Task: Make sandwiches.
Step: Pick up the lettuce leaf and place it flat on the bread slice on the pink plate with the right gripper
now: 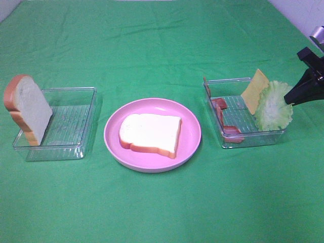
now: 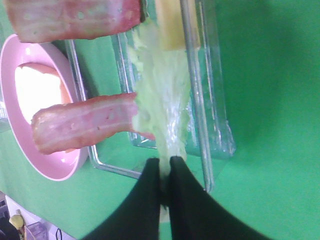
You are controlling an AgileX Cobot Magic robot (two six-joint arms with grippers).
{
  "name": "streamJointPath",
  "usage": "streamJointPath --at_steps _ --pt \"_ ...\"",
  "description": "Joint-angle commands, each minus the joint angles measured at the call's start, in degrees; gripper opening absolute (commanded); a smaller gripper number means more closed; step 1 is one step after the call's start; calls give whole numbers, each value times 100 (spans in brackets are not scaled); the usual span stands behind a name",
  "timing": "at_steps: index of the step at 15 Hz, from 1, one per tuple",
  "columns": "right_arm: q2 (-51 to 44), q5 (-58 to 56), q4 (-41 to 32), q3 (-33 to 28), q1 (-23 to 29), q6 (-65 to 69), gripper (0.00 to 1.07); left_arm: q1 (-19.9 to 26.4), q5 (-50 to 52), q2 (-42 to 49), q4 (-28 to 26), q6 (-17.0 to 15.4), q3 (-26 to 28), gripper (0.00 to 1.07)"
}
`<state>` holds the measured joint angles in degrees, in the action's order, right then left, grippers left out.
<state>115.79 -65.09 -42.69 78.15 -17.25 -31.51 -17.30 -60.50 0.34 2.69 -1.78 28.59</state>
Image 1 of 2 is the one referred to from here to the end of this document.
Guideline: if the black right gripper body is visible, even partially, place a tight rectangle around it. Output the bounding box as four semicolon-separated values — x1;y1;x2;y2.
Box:
297;47;323;81

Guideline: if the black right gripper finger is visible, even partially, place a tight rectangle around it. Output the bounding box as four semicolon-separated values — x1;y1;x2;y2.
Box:
284;69;323;106

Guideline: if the green lettuce leaf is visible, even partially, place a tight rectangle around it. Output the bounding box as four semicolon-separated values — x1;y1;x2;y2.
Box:
255;80;293;131

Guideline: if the yellow cheese slice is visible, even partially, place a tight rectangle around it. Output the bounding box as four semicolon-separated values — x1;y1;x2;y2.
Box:
241;69;269;115

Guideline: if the bacon strip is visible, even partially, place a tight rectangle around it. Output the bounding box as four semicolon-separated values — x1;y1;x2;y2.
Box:
216;108;244;143
204;77;227;110

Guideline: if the bread slice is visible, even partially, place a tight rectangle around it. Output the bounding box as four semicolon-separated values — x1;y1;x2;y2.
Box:
119;113;182;159
4;74;53;146

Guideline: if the right clear plastic container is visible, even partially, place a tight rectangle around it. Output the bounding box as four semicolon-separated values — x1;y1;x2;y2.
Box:
203;77;286;149

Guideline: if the clear plastic container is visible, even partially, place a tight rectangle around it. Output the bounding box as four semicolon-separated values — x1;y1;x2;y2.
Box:
203;77;286;149
13;87;101;161

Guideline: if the green tablecloth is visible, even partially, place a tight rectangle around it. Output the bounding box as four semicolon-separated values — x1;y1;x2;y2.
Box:
1;1;323;242

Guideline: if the pink round plate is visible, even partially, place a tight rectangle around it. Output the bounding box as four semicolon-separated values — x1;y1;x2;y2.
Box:
104;98;201;173

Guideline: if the left clear plastic container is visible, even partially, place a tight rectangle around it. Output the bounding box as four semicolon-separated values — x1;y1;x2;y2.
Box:
13;87;101;161

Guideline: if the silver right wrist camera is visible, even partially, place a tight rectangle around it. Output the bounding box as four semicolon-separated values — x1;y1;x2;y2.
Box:
309;25;324;52

